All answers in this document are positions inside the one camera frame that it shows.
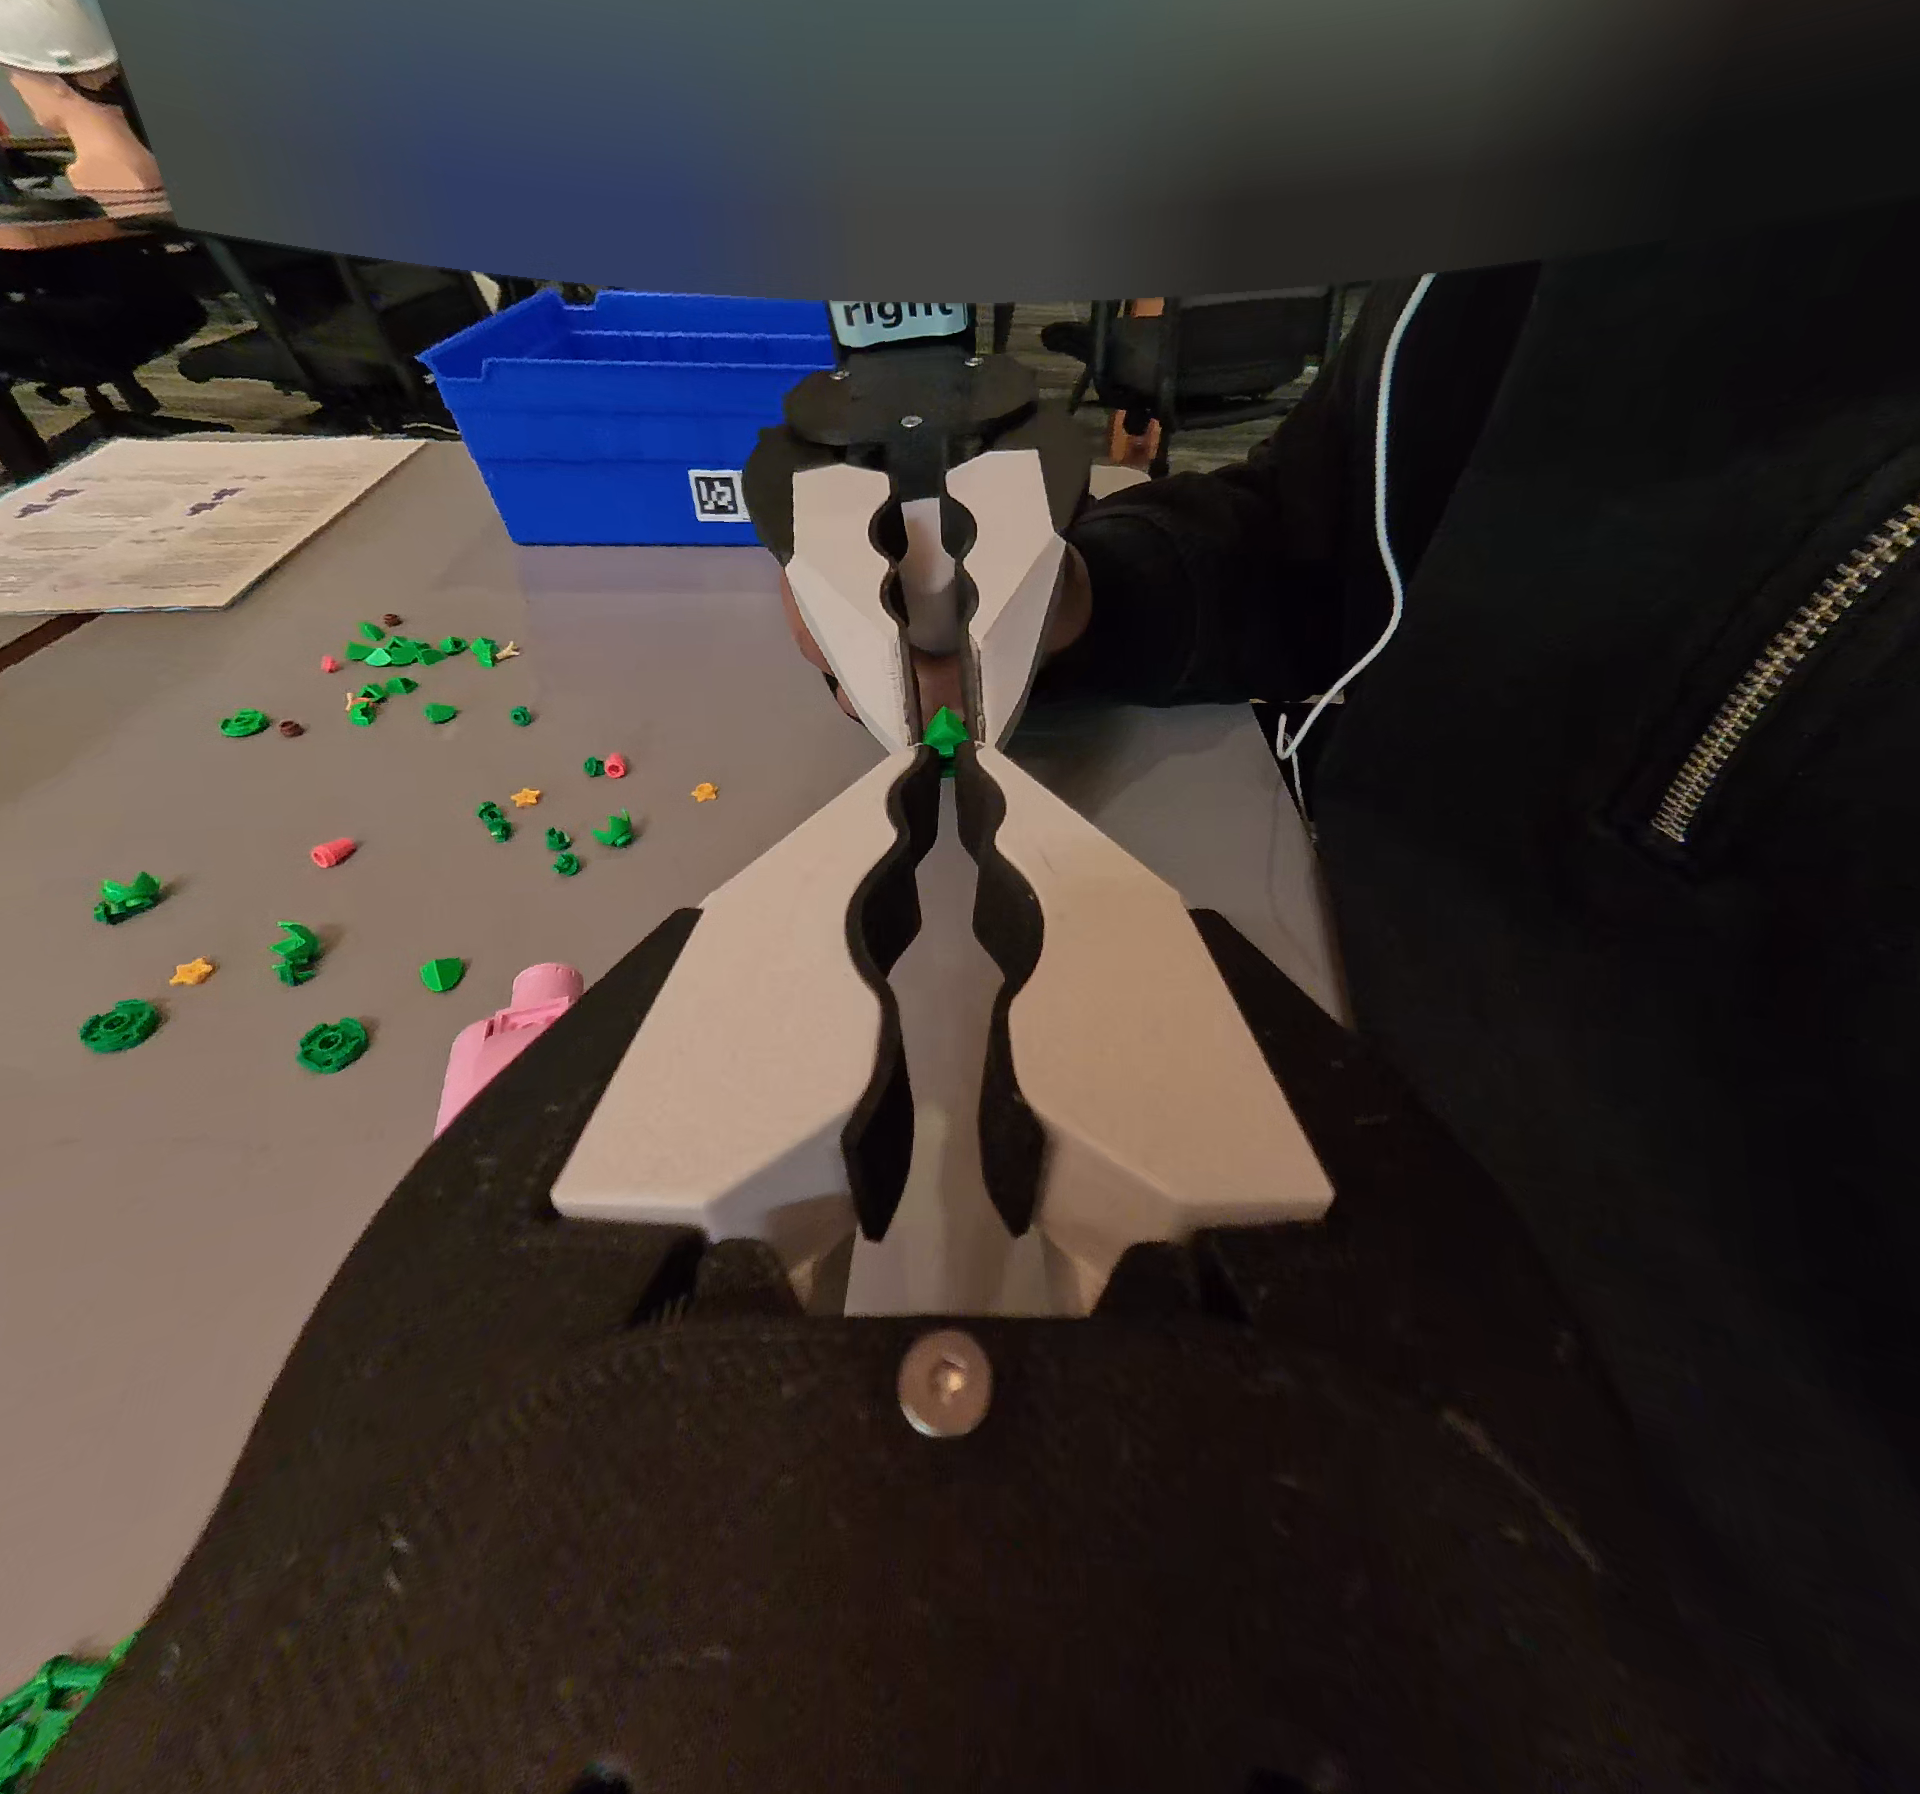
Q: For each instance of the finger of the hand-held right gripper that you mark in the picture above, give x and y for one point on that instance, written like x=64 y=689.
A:
x=838 y=579
x=1029 y=579

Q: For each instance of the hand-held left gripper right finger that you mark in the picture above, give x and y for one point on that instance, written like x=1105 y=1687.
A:
x=1157 y=1041

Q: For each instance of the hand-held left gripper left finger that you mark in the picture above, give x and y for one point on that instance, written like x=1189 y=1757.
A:
x=720 y=1041

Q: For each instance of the green toy leaf piece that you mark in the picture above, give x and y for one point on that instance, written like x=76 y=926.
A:
x=943 y=730

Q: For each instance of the person's right forearm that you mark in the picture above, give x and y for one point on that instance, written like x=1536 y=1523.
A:
x=1184 y=579

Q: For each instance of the person's right hand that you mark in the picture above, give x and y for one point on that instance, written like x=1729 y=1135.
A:
x=802 y=624

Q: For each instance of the pink toy brick pot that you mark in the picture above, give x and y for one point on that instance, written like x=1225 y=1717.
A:
x=494 y=1041

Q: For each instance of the blue plastic bin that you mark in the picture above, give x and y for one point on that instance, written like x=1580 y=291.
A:
x=587 y=457

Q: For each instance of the person's black jacket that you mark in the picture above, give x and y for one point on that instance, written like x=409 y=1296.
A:
x=1572 y=1077

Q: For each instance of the scattered small green toy pieces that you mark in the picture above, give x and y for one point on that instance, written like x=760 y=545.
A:
x=391 y=656

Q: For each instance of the printed paper sheet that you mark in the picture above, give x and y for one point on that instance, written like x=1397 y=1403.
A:
x=167 y=521

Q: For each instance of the black office chair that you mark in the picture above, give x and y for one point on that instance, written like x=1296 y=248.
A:
x=92 y=307

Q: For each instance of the green toy vine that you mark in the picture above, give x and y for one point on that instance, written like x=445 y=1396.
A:
x=45 y=1706

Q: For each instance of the white hard hat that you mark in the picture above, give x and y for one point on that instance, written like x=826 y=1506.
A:
x=45 y=14

